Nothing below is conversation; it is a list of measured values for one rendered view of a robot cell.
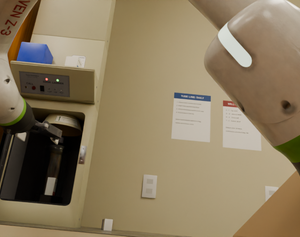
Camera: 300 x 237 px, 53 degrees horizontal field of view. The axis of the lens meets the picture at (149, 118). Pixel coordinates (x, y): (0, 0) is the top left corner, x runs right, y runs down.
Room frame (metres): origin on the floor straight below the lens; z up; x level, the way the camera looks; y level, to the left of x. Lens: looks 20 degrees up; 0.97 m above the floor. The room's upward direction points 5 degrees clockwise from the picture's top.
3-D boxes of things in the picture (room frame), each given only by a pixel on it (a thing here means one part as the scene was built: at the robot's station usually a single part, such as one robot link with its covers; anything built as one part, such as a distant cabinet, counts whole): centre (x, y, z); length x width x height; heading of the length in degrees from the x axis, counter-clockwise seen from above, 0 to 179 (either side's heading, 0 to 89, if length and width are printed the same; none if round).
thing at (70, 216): (1.25, 0.39, 1.33); 0.32 x 0.25 x 0.77; 90
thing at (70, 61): (1.07, 0.32, 1.54); 0.05 x 0.05 x 0.06; 85
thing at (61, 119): (1.22, 0.37, 1.34); 0.18 x 0.18 x 0.05
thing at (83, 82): (1.07, 0.39, 1.46); 0.32 x 0.12 x 0.10; 90
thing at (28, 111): (0.76, 0.37, 1.22); 0.09 x 0.06 x 0.12; 90
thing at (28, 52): (1.07, 0.48, 1.56); 0.10 x 0.10 x 0.09; 0
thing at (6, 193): (1.25, 0.39, 1.19); 0.26 x 0.24 x 0.35; 90
